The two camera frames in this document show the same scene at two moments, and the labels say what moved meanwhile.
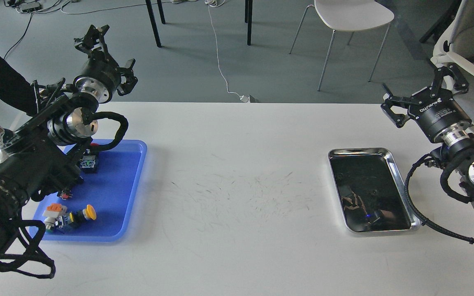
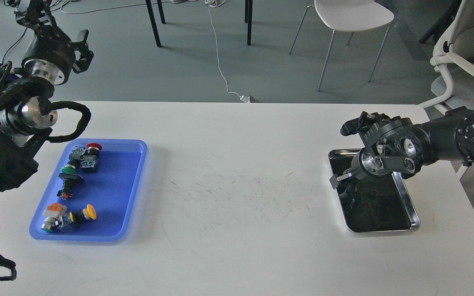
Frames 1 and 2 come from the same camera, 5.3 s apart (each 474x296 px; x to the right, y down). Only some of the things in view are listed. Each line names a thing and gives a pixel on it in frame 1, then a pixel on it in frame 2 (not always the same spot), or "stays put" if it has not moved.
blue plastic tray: [112, 189] stays put
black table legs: [249, 3] stays put
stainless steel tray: [370, 192] stays put
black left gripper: [101, 77] -> [50, 55]
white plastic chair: [349, 15] stays put
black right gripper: [438, 114] -> [361, 161]
